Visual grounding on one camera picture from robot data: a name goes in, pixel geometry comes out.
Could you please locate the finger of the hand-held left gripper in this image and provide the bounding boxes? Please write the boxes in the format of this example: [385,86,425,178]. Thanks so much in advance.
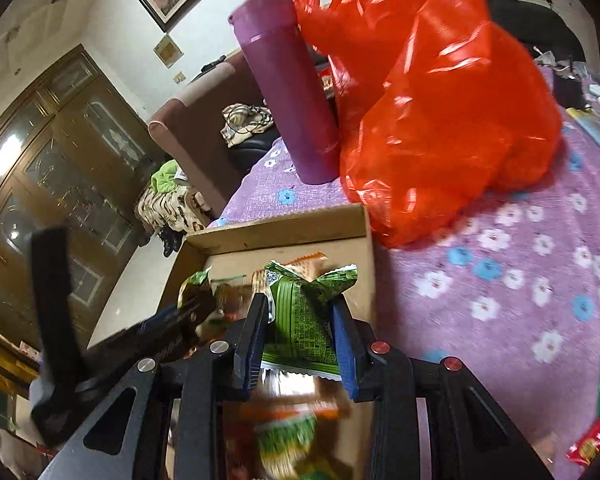
[150,317,207,362]
[86,301,201,358]

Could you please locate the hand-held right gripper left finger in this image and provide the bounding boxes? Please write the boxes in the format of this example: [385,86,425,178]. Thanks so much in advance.
[37,292,271,480]

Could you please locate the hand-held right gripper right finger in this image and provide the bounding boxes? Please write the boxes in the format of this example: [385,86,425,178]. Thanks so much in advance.
[331,297,556,480]

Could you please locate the green pea snack packet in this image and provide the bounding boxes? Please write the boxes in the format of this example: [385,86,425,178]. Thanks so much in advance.
[260,260,359,381]

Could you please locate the cardboard box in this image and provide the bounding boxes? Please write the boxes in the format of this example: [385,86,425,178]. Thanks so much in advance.
[87,202,378,480]

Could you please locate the black shoes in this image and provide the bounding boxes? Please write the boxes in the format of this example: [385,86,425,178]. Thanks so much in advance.
[160,227,187,258]

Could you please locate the pile of snack packets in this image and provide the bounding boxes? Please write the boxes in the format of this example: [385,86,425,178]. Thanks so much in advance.
[177,252,353,480]

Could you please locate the patterned blanket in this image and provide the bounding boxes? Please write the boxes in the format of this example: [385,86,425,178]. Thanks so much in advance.
[135,184,213,235]

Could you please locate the wooden door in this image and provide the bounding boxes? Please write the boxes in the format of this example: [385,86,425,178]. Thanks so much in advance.
[0,44,163,351]

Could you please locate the green cloth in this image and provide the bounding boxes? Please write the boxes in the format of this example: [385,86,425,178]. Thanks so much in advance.
[151,159,182,193]

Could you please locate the purple floral tablecloth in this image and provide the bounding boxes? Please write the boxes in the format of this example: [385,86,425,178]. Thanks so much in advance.
[207,67,600,480]

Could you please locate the brown armchair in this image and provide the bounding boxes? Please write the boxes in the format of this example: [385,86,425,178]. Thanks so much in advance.
[147,50,281,221]

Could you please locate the patterned bag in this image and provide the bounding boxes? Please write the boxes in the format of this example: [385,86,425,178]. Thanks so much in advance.
[220,104,277,148]

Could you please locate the purple bottle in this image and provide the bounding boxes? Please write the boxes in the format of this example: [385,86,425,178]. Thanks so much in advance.
[228,0,341,186]

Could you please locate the red plastic bag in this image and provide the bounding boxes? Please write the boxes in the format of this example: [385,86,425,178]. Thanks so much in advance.
[294,0,563,248]

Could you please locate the small red snack packet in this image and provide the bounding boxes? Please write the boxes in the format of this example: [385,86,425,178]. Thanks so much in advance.
[566,420,600,467]

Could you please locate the blue book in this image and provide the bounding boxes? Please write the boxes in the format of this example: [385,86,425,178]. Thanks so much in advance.
[565,107,600,158]

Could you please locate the small black box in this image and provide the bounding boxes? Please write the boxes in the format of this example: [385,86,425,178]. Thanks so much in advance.
[552,72,588,111]

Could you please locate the black sofa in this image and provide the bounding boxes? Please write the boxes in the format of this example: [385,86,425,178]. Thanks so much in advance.
[480,0,587,61]

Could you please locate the small yellow wall plaque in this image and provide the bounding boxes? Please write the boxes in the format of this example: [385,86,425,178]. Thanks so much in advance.
[153,34,183,68]

